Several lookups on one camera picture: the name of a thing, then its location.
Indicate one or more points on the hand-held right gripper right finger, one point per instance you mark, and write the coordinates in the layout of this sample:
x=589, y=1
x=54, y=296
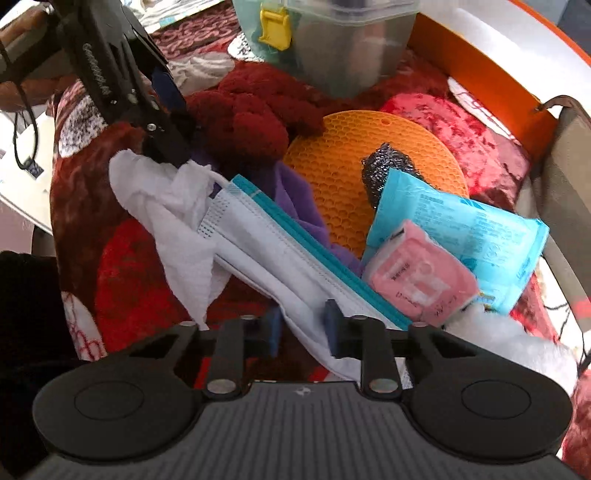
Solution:
x=332, y=325

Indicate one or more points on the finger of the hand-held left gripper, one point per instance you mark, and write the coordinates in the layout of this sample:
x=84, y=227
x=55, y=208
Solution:
x=115, y=92
x=168, y=90

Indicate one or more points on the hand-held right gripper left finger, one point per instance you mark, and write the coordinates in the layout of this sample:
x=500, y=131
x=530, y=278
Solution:
x=274, y=332

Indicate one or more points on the white and blue face mask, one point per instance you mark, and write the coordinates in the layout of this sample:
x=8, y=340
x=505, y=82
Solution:
x=277, y=249

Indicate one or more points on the dark red knitted scarf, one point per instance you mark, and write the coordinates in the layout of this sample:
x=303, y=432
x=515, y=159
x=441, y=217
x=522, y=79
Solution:
x=249, y=115

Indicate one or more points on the purple plush cloth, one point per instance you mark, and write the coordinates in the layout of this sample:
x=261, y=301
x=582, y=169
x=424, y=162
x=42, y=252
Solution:
x=295, y=203

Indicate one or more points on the white paper tissue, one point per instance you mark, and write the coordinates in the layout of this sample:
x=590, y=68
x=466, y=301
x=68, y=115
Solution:
x=184, y=240

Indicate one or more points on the white fluffy plush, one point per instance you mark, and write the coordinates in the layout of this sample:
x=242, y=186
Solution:
x=508, y=341

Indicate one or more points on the orange-edged white box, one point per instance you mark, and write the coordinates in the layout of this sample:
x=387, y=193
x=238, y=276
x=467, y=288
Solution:
x=461, y=69

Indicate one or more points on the person's left hand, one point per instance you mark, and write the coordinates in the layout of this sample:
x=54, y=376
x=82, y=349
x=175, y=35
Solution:
x=27, y=94

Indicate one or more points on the grey white cloth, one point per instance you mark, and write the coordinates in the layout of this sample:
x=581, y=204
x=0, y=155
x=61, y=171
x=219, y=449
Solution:
x=198, y=74

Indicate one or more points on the striped cloth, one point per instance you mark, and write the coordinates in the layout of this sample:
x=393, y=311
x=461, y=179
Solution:
x=175, y=11

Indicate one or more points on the pink tissue packet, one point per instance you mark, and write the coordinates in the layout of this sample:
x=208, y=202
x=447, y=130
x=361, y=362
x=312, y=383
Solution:
x=415, y=277

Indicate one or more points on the red printed blanket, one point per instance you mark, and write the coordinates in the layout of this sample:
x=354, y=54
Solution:
x=129, y=277

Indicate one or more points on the blue wet wipes packet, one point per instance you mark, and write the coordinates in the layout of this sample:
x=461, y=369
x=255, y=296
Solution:
x=471, y=230

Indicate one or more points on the steel wool scrubber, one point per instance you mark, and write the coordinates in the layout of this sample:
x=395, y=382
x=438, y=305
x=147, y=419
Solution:
x=388, y=166

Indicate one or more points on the orange silicone honeycomb mat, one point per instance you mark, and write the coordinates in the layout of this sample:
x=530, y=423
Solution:
x=341, y=152

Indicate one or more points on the clear plastic container yellow latch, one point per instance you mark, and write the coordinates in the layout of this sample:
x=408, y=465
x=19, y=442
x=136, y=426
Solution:
x=346, y=50

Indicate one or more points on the beige bag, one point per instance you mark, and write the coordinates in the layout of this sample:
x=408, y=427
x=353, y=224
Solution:
x=568, y=184

